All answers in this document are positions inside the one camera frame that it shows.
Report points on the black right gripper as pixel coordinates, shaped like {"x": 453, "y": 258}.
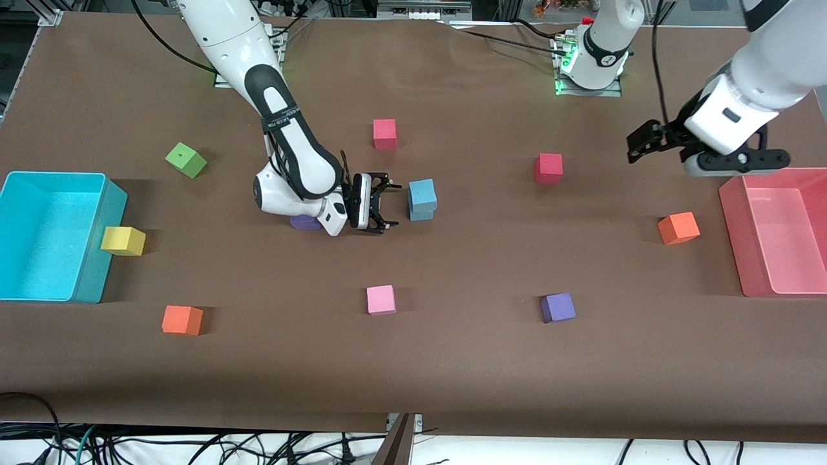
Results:
{"x": 356, "y": 201}

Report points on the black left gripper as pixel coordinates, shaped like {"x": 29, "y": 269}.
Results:
{"x": 670, "y": 137}

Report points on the light blue foam block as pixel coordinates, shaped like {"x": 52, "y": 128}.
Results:
{"x": 422, "y": 192}
{"x": 423, "y": 216}

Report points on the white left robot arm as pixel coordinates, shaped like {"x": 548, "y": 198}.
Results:
{"x": 762, "y": 64}

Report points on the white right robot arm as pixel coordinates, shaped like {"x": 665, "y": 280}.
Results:
{"x": 291, "y": 142}

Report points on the deep pink foam block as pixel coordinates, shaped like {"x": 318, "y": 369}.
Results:
{"x": 385, "y": 132}

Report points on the purple foam block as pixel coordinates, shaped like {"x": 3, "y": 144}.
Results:
{"x": 557, "y": 308}
{"x": 303, "y": 224}

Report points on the orange foam block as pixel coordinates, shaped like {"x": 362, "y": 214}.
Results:
{"x": 678, "y": 228}
{"x": 181, "y": 320}

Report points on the light pink foam block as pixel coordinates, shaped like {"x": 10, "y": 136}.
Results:
{"x": 381, "y": 300}

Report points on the red foam block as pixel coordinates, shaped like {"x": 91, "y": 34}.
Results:
{"x": 548, "y": 168}

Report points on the pink plastic bin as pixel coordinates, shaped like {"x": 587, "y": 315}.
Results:
{"x": 788, "y": 258}

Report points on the brown table cover sheet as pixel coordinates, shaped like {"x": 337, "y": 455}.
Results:
{"x": 452, "y": 361}

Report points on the white power strip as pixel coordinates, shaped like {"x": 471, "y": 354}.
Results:
{"x": 423, "y": 11}

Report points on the green foam block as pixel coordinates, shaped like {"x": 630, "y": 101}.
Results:
{"x": 186, "y": 160}

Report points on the yellow foam block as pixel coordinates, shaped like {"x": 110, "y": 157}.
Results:
{"x": 121, "y": 240}

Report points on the cyan plastic bin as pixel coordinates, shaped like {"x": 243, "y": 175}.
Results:
{"x": 45, "y": 258}

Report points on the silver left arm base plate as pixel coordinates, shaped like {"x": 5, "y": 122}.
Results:
{"x": 591, "y": 92}

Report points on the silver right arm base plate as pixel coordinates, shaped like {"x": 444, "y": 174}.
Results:
{"x": 279, "y": 45}

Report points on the grey metal clamp bracket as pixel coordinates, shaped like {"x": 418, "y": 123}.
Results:
{"x": 397, "y": 445}

